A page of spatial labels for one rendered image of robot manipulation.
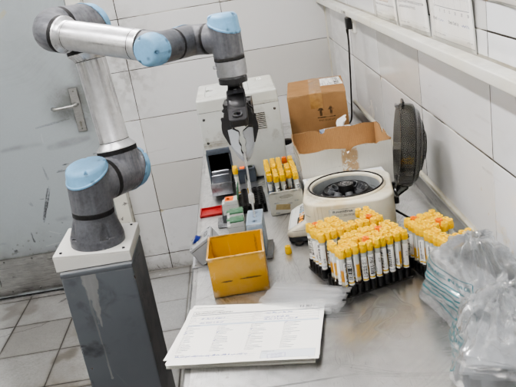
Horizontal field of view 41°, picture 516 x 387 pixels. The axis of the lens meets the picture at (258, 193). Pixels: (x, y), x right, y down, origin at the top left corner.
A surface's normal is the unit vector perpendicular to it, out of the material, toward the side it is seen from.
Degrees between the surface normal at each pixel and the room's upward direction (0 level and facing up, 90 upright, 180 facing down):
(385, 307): 0
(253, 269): 90
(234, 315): 0
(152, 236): 90
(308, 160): 91
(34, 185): 90
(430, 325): 0
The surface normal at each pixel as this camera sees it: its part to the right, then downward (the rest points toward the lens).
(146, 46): -0.53, 0.32
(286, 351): -0.16, -0.93
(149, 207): 0.05, 0.33
